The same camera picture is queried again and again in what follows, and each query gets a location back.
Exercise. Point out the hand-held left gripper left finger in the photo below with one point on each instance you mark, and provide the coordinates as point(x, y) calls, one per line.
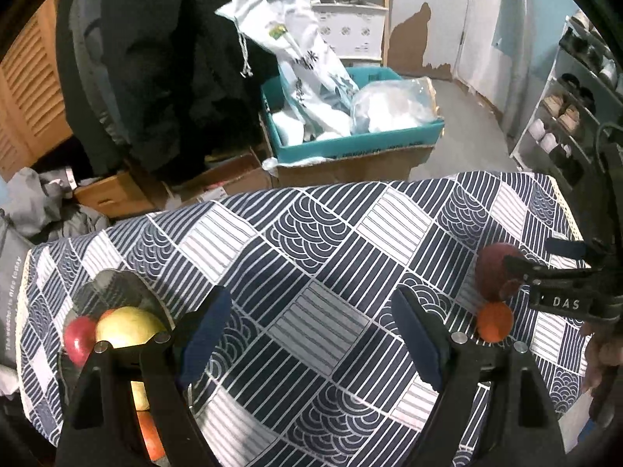
point(204, 335)

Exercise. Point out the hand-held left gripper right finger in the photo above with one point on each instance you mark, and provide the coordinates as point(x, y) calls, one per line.
point(418, 345)

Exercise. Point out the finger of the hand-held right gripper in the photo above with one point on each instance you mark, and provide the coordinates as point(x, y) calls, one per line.
point(550, 276)
point(574, 249)

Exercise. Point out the dark red apple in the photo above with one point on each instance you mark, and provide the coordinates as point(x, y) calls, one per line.
point(491, 267)

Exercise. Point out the yellow apple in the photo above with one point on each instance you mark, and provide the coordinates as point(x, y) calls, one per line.
point(126, 326)

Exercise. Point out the clear glass bowl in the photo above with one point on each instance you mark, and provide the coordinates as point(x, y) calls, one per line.
point(109, 289)

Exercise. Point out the large orange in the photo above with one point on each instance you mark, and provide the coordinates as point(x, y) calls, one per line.
point(148, 435)

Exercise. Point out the person's right hand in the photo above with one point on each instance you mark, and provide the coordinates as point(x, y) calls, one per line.
point(608, 365)

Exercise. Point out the small tangerine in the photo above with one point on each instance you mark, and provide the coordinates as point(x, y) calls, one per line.
point(494, 322)

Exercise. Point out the navy white patterned tablecloth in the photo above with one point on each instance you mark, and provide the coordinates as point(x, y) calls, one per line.
point(331, 262)

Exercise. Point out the shoe rack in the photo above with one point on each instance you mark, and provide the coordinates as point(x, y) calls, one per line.
point(569, 107)

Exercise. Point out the flat cardboard box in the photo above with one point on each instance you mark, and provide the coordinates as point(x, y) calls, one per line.
point(219, 180)

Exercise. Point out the small wooden box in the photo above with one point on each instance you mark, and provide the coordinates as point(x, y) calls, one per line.
point(112, 194)

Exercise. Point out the brown cardboard box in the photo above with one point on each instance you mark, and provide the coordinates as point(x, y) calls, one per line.
point(350, 168)

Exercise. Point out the grey fabric bag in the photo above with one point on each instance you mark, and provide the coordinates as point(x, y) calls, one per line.
point(12, 292)

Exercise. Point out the teal cardboard box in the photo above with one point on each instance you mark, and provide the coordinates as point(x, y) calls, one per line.
point(360, 143)

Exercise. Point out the grey crumpled cloth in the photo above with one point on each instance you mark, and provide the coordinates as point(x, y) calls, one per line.
point(39, 199)

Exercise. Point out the clear plastic bag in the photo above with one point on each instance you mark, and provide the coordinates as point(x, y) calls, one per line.
point(394, 107)

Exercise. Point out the black jacket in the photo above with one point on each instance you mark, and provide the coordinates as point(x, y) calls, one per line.
point(155, 58)

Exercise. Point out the wooden louvered door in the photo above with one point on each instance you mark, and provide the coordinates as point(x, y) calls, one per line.
point(29, 97)

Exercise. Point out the wooden shelf unit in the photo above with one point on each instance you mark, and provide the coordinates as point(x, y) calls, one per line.
point(350, 24)

